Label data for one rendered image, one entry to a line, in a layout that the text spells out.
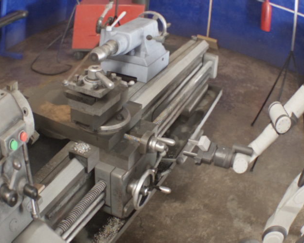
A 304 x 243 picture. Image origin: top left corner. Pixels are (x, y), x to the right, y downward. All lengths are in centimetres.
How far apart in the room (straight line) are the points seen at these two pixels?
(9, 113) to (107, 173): 73
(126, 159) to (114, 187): 15
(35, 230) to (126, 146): 67
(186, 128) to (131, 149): 116
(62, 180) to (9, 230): 47
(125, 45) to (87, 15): 256
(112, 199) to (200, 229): 95
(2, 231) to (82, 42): 387
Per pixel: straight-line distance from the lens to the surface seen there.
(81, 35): 481
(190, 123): 288
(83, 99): 163
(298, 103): 154
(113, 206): 182
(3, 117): 110
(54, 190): 153
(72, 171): 163
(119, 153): 168
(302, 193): 156
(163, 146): 174
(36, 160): 188
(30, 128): 144
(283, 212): 168
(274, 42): 570
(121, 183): 170
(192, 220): 264
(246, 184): 305
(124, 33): 220
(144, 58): 232
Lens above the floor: 183
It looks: 29 degrees down
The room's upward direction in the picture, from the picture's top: 6 degrees clockwise
